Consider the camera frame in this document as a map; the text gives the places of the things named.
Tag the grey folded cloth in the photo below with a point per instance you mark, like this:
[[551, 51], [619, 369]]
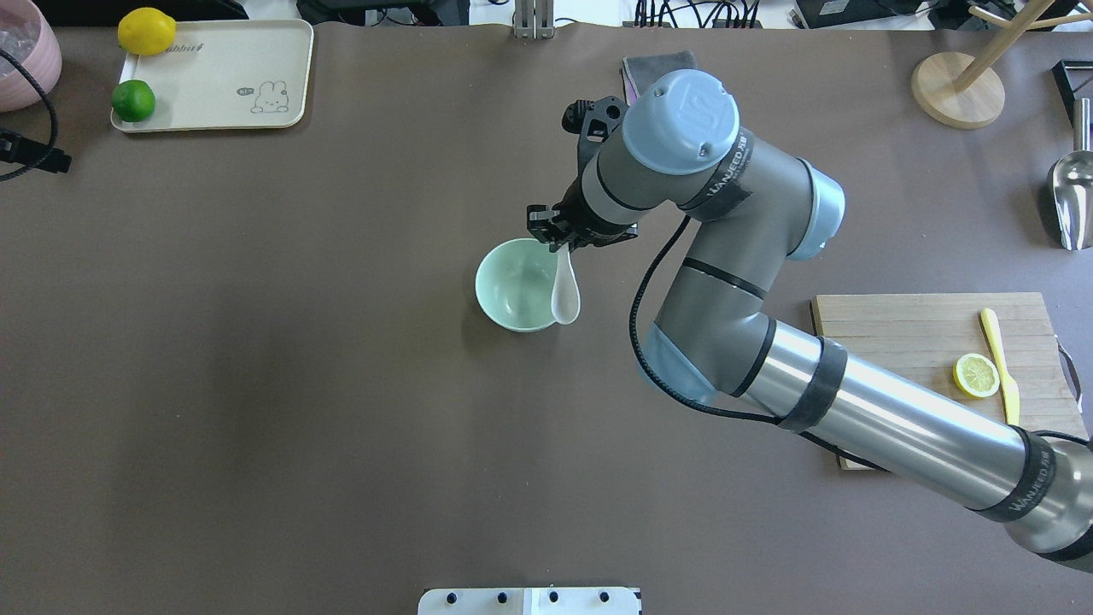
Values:
[[640, 72]]

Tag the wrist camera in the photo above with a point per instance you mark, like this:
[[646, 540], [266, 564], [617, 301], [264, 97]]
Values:
[[593, 122]]

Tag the steel scoop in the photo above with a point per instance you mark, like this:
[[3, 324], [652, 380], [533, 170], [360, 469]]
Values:
[[1071, 184]]

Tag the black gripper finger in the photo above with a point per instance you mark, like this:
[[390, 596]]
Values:
[[548, 226]]

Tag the yellow lemon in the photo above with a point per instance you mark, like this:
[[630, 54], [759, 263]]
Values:
[[146, 31]]

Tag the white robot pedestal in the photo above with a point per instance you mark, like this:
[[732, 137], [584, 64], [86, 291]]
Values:
[[568, 599]]

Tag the wooden mug tree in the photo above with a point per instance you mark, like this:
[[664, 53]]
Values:
[[962, 91]]

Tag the mint green bowl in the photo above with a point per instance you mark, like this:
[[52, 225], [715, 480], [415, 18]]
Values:
[[513, 285]]

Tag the pink bowl of ice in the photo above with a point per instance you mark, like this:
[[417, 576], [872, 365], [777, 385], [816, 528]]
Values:
[[27, 37]]

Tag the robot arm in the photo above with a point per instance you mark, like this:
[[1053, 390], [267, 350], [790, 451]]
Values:
[[682, 141]]

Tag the wooden cutting board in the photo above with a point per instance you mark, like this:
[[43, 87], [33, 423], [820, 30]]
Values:
[[920, 337]]

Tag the yellow plastic knife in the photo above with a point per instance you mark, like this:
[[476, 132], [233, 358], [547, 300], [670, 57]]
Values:
[[1010, 391]]

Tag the white spoon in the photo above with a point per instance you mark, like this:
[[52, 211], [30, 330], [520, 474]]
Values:
[[565, 300]]

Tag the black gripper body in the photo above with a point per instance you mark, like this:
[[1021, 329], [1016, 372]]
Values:
[[584, 231]]

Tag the green lime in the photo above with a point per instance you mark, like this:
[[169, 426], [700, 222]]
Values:
[[133, 101]]

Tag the aluminium frame post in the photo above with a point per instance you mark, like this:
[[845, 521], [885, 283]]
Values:
[[534, 19]]

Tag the cream rabbit tray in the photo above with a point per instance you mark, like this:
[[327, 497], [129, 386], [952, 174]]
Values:
[[230, 74]]

